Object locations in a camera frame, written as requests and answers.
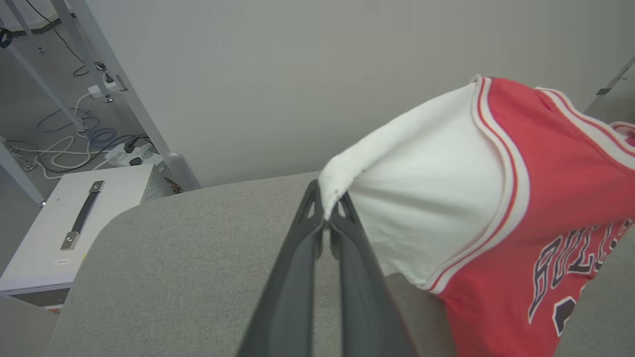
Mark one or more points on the white power strip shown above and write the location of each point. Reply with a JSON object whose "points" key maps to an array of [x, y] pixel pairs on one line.
{"points": [[131, 154]]}

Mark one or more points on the slanted grey table leg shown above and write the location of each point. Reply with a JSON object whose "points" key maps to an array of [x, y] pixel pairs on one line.
{"points": [[44, 84]]}

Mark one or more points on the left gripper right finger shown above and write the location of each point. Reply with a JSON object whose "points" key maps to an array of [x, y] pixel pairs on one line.
{"points": [[367, 307]]}

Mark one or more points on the white metal equipment case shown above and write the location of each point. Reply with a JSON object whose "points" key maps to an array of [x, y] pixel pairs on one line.
{"points": [[114, 213]]}

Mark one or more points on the thick grey table leg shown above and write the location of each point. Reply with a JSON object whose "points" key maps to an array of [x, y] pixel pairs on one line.
{"points": [[20, 176]]}

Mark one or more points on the white power adapter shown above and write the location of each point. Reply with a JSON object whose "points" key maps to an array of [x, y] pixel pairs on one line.
{"points": [[101, 90]]}

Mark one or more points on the red and white basketball jersey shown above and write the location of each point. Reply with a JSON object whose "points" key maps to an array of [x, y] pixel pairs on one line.
{"points": [[496, 208]]}

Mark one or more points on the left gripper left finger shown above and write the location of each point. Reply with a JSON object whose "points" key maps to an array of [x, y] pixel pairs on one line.
{"points": [[292, 297]]}

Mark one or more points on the grey partition post with foot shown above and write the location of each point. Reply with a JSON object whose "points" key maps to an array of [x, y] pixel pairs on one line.
{"points": [[124, 89]]}

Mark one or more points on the grey taped partition post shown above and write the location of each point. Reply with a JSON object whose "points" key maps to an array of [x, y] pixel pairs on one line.
{"points": [[615, 77]]}

